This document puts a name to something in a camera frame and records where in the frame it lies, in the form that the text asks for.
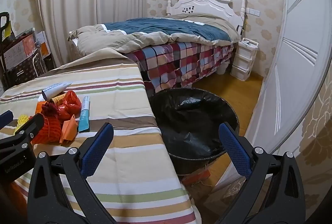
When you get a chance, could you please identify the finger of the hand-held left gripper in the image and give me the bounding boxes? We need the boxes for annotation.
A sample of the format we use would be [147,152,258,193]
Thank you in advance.
[0,113,45,159]
[0,110,14,126]

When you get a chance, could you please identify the white tube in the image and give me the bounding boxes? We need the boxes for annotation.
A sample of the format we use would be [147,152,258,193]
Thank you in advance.
[41,82,67,100]

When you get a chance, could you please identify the black shopping trolley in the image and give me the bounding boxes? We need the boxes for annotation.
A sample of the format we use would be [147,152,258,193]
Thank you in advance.
[0,12,56,89]

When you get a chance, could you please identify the yellow brush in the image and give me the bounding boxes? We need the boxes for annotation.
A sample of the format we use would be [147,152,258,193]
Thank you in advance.
[13,114,28,135]

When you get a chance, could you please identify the white wardrobe door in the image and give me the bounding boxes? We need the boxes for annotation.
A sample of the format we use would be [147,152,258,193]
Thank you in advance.
[244,0,332,162]

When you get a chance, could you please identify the orange plastic bag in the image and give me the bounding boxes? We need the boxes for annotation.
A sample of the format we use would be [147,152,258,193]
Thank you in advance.
[57,90,82,121]

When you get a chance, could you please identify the white plastic drawer unit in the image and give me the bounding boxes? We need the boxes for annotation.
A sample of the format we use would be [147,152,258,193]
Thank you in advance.
[230,37,259,81]

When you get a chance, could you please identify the orange mesh net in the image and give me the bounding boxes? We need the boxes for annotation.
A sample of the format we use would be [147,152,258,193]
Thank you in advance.
[31,115,63,145]

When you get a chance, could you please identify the cardboard box with orange side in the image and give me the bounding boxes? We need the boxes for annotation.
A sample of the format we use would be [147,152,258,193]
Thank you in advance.
[4,32,35,69]

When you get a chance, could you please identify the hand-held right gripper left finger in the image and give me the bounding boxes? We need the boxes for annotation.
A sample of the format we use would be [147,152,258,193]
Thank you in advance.
[27,123,117,224]

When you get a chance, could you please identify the orange paper piece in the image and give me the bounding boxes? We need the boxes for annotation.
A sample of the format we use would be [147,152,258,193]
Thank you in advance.
[36,101,50,113]

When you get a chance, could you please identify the red wrapper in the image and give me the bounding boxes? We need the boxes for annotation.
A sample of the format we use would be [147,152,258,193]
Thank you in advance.
[41,102,60,117]

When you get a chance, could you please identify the black trash bin with liner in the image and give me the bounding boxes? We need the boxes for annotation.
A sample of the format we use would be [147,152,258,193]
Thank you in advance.
[149,87,239,180]

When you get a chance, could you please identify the bed with plaid sheet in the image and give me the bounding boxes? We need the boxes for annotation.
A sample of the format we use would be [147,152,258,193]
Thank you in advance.
[67,13,242,54]

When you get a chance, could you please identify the striped cloth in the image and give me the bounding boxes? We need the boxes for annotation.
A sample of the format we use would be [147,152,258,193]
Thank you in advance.
[0,49,203,224]

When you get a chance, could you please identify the blue and white box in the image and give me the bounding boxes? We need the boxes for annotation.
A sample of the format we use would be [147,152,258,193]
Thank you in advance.
[78,95,91,133]

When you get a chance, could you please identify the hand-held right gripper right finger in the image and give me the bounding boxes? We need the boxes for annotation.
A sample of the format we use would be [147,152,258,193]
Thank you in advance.
[218,122,306,224]

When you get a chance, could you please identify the yellow bottle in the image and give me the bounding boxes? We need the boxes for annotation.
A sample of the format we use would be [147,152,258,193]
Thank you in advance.
[49,94,65,105]

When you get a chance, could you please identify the white plastic pot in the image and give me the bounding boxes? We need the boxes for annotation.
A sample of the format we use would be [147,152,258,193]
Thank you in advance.
[216,60,230,75]

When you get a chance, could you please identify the white and orange box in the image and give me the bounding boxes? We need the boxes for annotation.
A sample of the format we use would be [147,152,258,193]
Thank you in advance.
[35,30,51,57]

